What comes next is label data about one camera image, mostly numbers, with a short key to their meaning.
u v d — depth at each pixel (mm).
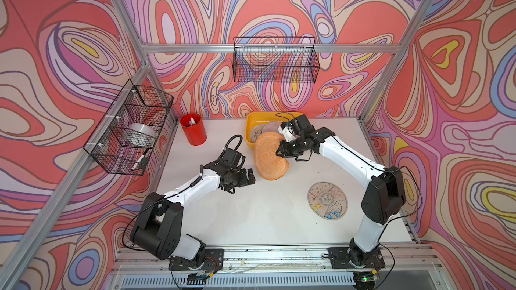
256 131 1122
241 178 783
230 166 686
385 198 466
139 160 719
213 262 721
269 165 860
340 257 733
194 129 1000
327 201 883
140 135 698
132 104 802
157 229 425
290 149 750
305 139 640
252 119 1170
